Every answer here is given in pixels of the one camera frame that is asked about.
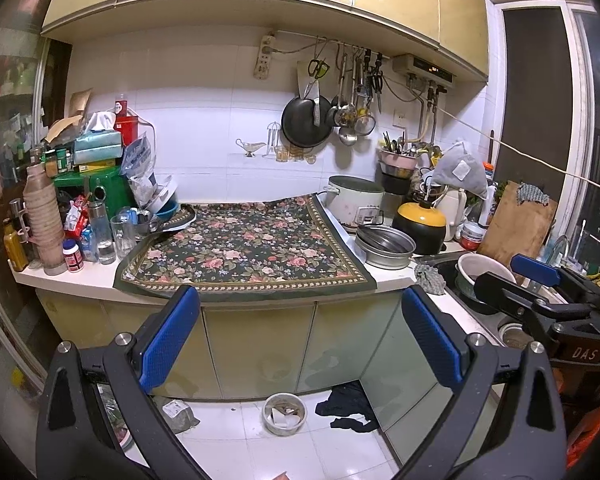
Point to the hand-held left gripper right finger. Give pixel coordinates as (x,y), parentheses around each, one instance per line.
(430,340)

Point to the amber glass cup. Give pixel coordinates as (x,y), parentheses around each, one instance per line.
(281,153)

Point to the red box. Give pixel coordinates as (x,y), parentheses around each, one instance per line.
(126,130)

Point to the yellow bottle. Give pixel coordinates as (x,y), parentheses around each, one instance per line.
(15,247)

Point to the grey plastic bag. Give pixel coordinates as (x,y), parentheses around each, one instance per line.
(180,415)

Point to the white pill bottle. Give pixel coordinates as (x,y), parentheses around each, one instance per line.
(72,257)

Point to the clear glass bottle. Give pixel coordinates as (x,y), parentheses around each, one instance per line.
(101,230)

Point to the brown paper bag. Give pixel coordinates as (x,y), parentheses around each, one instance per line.
(67,120)

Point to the white wall socket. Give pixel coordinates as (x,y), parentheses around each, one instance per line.
(400,121)

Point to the blue printed plastic bag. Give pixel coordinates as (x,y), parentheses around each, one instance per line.
(140,170)

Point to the person's right hand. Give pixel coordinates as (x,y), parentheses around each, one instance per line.
(595,435)

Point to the stack of brown paper cups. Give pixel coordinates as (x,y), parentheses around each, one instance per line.
(44,220)

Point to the white jar with red label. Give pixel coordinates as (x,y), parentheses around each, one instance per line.
(472,237)

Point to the white floor bowl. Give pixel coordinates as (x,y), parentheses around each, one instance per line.
(284,414)

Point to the steel mesh strainer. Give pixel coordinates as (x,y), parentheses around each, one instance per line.
(364,124)

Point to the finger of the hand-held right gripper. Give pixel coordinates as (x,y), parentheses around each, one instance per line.
(535,267)
(510,302)

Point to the teal tissue pack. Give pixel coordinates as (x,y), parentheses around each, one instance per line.
(97,147)

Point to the grey cloth bag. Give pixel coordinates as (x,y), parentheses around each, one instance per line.
(460,172)

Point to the grey scrubbing rag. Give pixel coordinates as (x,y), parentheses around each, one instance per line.
(430,279)

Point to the pale lower cabinet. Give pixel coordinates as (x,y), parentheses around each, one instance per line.
(260,340)

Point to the black and yellow pot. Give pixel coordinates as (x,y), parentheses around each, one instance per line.
(420,227)

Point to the wall water heater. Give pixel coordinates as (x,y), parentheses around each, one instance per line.
(422,67)

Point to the green storage box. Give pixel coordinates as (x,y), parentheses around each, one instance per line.
(97,185)

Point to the white kettle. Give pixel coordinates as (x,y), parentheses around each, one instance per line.
(452,210)

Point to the pink utensil holder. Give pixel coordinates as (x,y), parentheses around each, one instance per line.
(397,162)

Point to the black frying pan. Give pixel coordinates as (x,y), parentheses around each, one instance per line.
(307,122)

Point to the blue bowl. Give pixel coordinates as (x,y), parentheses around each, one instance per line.
(166,211)

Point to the stacked steel pots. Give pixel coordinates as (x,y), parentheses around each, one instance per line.
(385,247)

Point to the bag of green vegetables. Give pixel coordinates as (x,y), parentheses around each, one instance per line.
(111,410)

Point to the thin bamboo pole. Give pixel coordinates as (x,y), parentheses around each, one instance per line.
(525,155)

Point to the window frame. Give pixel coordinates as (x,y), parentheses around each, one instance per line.
(577,110)

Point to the dark cloth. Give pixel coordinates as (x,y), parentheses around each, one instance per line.
(347,405)

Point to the steel ladle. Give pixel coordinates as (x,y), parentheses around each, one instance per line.
(347,130)

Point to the wooden cutting board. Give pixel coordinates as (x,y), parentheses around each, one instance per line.
(517,230)

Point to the silver gravy boat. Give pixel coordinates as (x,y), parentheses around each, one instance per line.
(250,147)

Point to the spice jar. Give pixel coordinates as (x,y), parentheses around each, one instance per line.
(51,162)

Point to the floral cloth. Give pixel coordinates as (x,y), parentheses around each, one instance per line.
(240,250)

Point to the white power strip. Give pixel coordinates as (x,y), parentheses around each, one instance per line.
(264,57)

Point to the white rice cooker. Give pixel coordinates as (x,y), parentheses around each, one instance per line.
(352,205)

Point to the clear glass cup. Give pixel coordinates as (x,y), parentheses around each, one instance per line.
(123,237)

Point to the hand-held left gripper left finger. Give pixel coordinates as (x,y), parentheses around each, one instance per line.
(172,335)

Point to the red snack packet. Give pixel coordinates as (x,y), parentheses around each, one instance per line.
(77,217)

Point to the grey dishcloth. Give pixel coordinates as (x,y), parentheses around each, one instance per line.
(531,194)

